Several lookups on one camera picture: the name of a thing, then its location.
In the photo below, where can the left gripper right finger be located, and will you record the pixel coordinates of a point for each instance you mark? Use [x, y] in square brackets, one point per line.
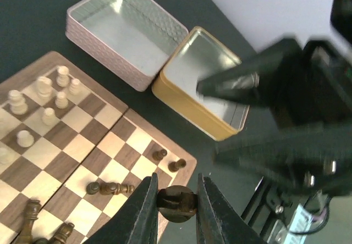
[216, 220]

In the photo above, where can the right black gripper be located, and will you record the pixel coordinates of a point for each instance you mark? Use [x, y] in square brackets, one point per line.
[311, 84]

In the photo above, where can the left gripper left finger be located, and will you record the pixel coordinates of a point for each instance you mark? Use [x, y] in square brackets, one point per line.
[136, 221]

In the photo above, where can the dark wooden knight piece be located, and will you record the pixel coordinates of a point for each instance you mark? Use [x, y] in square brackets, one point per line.
[177, 203]

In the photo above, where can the pile of dark chess pieces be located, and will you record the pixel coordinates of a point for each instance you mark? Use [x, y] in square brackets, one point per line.
[65, 200]

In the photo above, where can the wooden chess board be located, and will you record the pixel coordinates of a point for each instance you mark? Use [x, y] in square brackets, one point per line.
[114, 127]

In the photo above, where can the row of white chess pieces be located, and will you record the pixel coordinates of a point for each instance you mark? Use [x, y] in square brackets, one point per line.
[41, 130]

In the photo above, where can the pink rimmed metal tin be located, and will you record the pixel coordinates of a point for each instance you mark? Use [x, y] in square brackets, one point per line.
[131, 38]

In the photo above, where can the light blue slotted cable duct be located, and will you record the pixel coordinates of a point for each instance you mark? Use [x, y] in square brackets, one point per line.
[301, 222]

